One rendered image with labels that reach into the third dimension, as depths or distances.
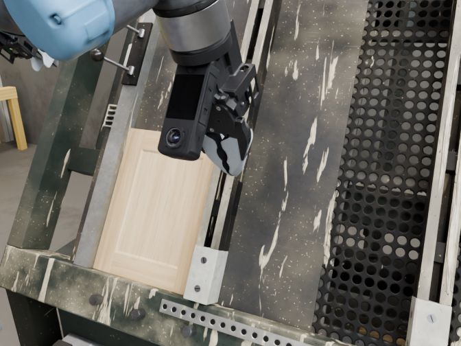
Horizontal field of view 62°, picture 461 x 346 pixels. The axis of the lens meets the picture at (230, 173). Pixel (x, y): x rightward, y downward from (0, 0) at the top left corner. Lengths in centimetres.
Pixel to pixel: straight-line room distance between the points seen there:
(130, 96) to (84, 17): 86
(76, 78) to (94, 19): 102
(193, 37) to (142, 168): 73
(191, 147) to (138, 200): 68
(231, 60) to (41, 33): 23
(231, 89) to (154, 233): 65
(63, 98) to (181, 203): 53
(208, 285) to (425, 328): 45
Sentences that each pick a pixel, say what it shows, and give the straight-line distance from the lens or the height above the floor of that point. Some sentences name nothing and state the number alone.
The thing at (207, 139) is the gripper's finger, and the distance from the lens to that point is 52.
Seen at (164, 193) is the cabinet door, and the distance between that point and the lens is 105.
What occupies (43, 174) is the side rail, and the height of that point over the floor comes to 110.
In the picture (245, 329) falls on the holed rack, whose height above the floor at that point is 89.
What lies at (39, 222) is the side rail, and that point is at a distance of 130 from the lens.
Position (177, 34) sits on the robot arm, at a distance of 41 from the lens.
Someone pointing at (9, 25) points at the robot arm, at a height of 152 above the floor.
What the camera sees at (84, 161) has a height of 111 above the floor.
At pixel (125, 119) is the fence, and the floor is 126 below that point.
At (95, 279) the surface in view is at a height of 89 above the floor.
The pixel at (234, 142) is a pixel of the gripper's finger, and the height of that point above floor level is 137.
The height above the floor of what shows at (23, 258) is 89.
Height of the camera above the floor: 152
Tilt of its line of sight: 21 degrees down
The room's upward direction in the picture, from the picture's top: straight up
